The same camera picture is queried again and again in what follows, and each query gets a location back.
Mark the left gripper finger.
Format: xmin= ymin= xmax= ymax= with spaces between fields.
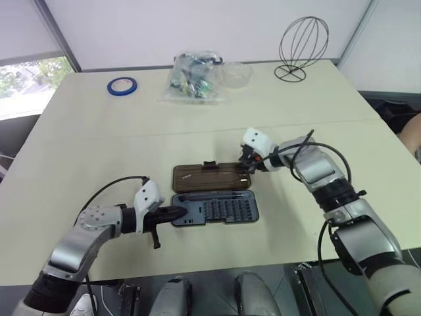
xmin=163 ymin=205 xmax=189 ymax=222
xmin=150 ymin=222 xmax=162 ymax=250

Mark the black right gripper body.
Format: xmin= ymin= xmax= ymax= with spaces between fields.
xmin=241 ymin=144 xmax=264 ymax=172

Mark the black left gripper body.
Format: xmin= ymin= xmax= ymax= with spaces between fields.
xmin=143 ymin=208 xmax=167 ymax=232

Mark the screwdriver bit case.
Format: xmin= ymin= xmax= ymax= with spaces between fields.
xmin=170 ymin=160 xmax=260 ymax=228

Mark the grey rounded robot leg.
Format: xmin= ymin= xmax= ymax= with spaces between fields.
xmin=148 ymin=275 xmax=193 ymax=316
xmin=234 ymin=270 xmax=281 ymax=316

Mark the clear plastic bowl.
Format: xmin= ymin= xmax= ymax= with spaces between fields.
xmin=220 ymin=61 xmax=254 ymax=90

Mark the clear plastic bag of items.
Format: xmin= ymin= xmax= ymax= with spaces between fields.
xmin=157 ymin=50 xmax=228 ymax=106

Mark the white shoe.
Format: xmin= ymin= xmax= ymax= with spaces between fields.
xmin=70 ymin=293 xmax=99 ymax=316

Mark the blue tape roll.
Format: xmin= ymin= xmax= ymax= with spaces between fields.
xmin=106 ymin=76 xmax=140 ymax=97

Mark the dark seat beside table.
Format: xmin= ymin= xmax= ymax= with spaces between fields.
xmin=360 ymin=90 xmax=421 ymax=134

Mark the person's bare limb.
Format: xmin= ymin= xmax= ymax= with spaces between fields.
xmin=399 ymin=113 xmax=421 ymax=163

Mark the window with greenery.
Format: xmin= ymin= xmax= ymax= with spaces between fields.
xmin=0 ymin=55 xmax=82 ymax=120

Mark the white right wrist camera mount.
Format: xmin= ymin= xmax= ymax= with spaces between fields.
xmin=242 ymin=127 xmax=282 ymax=173

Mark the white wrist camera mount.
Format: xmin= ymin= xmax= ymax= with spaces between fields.
xmin=132 ymin=179 xmax=166 ymax=233
xmin=242 ymin=127 xmax=282 ymax=173

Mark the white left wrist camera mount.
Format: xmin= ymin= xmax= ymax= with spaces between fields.
xmin=132 ymin=179 xmax=166 ymax=233

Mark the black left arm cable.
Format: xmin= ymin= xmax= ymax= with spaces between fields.
xmin=86 ymin=175 xmax=151 ymax=316

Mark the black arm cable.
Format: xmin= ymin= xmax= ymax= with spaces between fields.
xmin=86 ymin=175 xmax=151 ymax=316
xmin=262 ymin=129 xmax=362 ymax=316

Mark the black metal table frame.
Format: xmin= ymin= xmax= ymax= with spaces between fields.
xmin=117 ymin=284 xmax=143 ymax=316
xmin=293 ymin=261 xmax=326 ymax=316

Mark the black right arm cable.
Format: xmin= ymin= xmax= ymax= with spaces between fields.
xmin=262 ymin=129 xmax=362 ymax=316

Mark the black wire head-shaped stand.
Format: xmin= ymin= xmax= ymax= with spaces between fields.
xmin=273 ymin=14 xmax=330 ymax=82

